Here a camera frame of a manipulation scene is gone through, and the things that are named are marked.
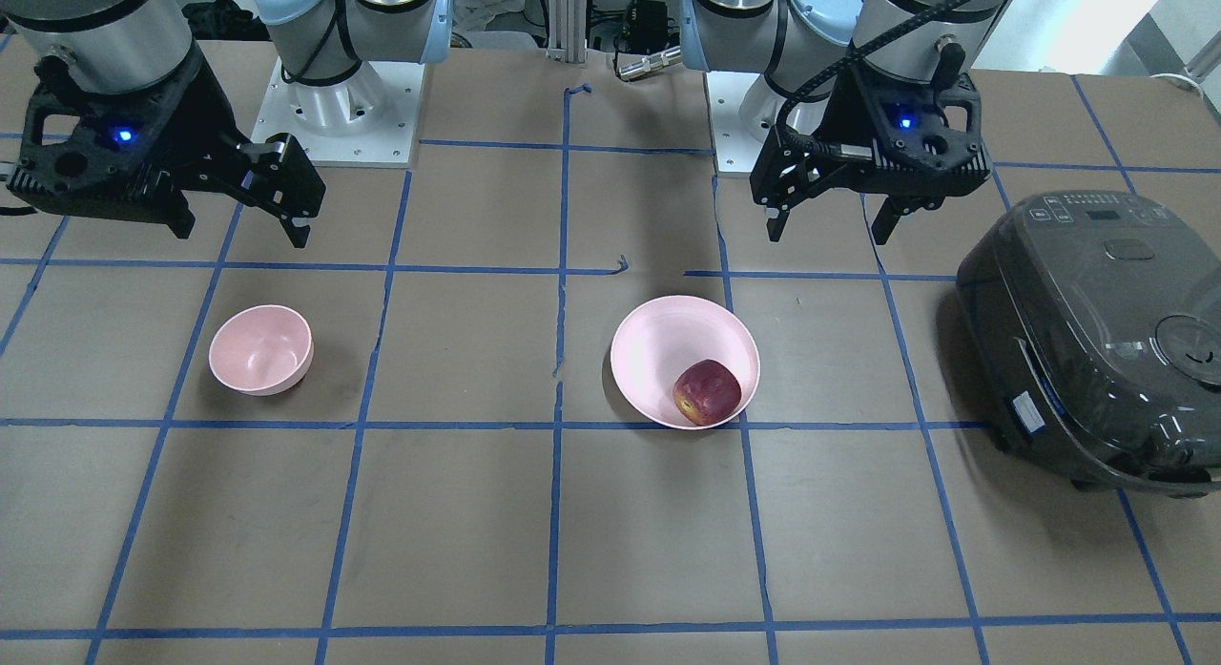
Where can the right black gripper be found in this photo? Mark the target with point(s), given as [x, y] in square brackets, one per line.
[202, 121]

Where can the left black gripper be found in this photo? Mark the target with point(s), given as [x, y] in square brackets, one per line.
[828, 114]

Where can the red apple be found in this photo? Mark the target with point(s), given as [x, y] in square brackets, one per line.
[707, 393]

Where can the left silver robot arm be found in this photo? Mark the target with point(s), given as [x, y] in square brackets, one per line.
[800, 46]

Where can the small pink bowl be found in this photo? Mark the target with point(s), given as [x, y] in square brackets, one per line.
[262, 351]

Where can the pink plate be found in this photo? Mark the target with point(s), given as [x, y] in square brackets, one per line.
[662, 338]

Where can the silver cylindrical connector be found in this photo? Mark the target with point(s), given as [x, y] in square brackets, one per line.
[649, 64]

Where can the black power adapter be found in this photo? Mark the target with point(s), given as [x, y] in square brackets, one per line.
[645, 28]

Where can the dark grey rice cooker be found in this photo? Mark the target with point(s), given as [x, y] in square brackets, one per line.
[1096, 317]

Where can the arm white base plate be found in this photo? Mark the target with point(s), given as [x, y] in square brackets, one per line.
[369, 120]
[742, 108]

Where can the aluminium frame post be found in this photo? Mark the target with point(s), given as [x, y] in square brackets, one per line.
[567, 23]

